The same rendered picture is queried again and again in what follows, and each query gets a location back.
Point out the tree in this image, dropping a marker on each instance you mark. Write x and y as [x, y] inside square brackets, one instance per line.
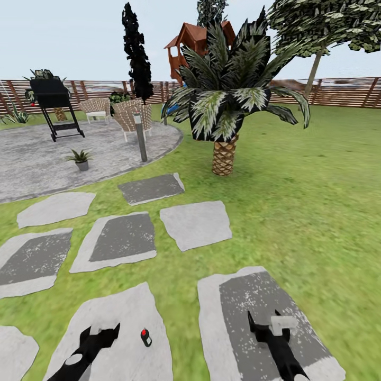
[321, 23]
[140, 73]
[262, 14]
[209, 10]

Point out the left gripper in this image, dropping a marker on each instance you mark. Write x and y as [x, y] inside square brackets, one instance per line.
[103, 340]

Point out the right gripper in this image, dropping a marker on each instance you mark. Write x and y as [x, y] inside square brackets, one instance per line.
[264, 334]

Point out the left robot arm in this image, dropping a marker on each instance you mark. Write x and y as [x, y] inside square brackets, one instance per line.
[92, 340]

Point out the insectifuge atomizer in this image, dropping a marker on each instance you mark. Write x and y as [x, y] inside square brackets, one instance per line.
[146, 337]

